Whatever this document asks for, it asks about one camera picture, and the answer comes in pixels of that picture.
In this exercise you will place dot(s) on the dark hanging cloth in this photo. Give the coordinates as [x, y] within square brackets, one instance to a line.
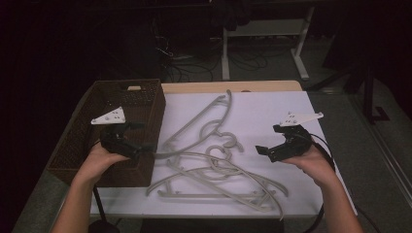
[231, 16]

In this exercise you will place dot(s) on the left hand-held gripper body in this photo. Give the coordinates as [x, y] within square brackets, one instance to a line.
[113, 140]

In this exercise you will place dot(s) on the person's right hand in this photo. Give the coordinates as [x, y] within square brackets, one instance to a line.
[315, 168]

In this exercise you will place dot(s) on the metal floor rail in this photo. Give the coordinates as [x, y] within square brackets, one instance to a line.
[388, 152]

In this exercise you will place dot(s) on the person's left hand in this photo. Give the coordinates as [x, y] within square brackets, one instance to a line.
[97, 165]

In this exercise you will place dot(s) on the dark metal stand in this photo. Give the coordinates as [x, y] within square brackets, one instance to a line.
[369, 97]

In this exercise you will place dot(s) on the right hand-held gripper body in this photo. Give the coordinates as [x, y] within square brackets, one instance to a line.
[296, 144]

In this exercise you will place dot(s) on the brown woven basket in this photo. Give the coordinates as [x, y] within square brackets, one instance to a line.
[152, 113]

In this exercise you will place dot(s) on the white desk frame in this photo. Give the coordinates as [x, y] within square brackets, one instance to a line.
[225, 58]

